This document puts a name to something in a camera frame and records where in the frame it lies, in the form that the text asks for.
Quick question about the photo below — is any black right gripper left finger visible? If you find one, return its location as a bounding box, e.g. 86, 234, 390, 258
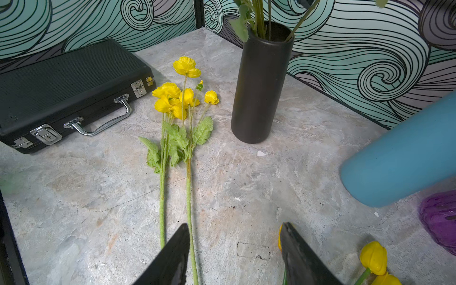
134, 223, 190, 285

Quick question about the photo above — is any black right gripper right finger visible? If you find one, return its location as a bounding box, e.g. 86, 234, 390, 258
281, 222, 341, 285

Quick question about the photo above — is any yellow tulip single stem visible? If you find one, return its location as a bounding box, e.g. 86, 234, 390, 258
353, 240, 388, 285

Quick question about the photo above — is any yellow poppy spray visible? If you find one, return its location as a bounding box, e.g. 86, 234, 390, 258
139, 82, 186, 248
162, 57, 220, 285

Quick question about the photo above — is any purple glass vase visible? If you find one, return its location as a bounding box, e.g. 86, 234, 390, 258
419, 190, 456, 255

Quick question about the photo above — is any teal ceramic vase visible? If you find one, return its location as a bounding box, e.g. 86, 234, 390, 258
340, 93, 456, 208

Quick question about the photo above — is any black vase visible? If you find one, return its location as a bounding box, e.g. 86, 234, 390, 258
231, 22, 294, 144

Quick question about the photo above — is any mixed rose bouquet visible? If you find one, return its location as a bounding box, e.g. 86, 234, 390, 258
229, 1, 388, 42

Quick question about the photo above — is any black case with handle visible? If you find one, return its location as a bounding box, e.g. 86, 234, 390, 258
1, 39, 156, 154

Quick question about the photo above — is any black left corner post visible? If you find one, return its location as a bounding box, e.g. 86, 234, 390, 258
193, 0, 204, 29

